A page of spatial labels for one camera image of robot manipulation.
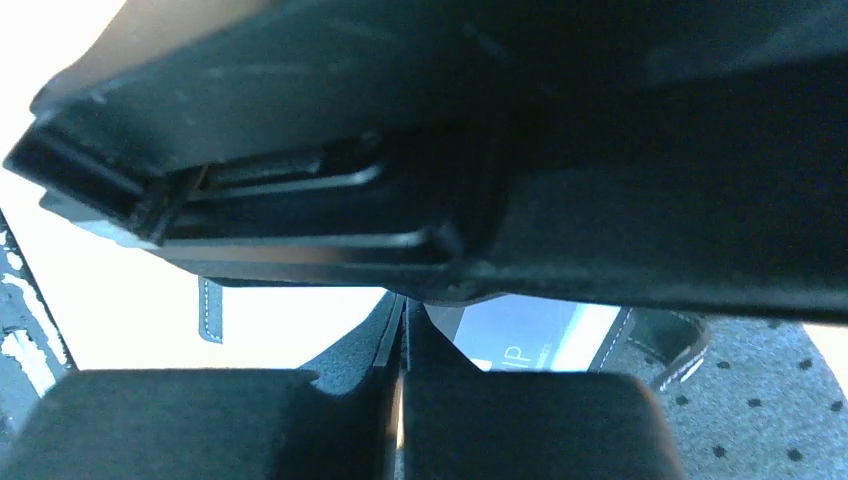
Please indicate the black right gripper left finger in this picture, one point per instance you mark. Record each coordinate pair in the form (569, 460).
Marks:
(329, 419)

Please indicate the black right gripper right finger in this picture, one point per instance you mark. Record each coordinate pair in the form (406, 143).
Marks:
(464, 423)

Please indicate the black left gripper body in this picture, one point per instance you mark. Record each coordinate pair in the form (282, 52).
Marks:
(676, 154)

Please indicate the black credit card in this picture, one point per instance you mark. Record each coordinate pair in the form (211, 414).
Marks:
(514, 332)

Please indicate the black card holder wallet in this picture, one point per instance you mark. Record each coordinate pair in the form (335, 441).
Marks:
(314, 317)

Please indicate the dark grey dotted cloth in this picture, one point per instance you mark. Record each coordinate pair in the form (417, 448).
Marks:
(764, 405)

